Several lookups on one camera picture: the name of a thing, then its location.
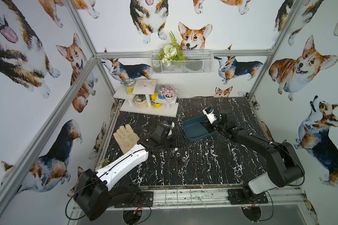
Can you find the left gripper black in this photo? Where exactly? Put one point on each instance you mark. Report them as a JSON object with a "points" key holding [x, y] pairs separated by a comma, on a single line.
{"points": [[163, 132]]}

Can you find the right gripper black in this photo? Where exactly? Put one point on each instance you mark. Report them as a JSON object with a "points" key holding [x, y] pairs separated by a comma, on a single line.
{"points": [[217, 123]]}

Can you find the teal plastic storage box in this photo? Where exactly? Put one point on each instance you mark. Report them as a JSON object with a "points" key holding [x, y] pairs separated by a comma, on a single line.
{"points": [[195, 131]]}

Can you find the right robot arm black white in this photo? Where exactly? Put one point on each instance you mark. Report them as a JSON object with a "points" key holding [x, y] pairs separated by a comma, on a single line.
{"points": [[283, 166]]}

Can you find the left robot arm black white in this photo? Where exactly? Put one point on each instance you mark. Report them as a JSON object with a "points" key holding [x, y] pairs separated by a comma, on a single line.
{"points": [[96, 190]]}

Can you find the beige work glove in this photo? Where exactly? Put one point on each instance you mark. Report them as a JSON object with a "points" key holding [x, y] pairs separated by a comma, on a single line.
{"points": [[126, 138]]}

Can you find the white tiered display shelf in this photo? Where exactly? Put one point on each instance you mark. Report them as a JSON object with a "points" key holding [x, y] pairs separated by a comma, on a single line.
{"points": [[156, 106]]}

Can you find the woven basket with plant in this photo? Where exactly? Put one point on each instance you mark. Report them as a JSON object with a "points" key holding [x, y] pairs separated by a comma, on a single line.
{"points": [[140, 101]]}

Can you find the pink flowers in white pot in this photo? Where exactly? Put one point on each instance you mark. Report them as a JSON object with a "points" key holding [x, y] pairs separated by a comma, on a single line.
{"points": [[169, 93]]}

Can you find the blue cup on shelf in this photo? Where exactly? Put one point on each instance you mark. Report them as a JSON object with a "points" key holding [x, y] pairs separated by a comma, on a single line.
{"points": [[160, 91]]}

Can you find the green yellow snack cup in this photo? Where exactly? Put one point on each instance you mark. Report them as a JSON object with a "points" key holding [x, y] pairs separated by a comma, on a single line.
{"points": [[129, 86]]}

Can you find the green white artificial flowers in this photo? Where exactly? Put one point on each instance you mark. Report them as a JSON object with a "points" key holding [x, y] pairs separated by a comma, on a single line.
{"points": [[171, 52]]}

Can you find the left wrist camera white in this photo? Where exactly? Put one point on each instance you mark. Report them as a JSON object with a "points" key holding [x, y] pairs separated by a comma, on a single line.
{"points": [[171, 125]]}

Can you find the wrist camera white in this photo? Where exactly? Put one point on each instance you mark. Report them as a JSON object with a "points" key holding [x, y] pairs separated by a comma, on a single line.
{"points": [[210, 114], [171, 125]]}

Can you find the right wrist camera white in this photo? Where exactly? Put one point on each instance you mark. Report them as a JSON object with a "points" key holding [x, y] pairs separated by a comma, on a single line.
{"points": [[210, 114]]}

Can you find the white wire wall basket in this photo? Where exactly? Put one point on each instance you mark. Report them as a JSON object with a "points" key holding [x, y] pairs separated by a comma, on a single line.
{"points": [[196, 62]]}

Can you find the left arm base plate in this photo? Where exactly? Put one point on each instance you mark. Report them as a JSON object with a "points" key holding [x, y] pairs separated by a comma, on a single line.
{"points": [[145, 198]]}

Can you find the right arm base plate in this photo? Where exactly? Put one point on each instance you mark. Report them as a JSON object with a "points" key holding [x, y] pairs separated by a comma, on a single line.
{"points": [[245, 196]]}

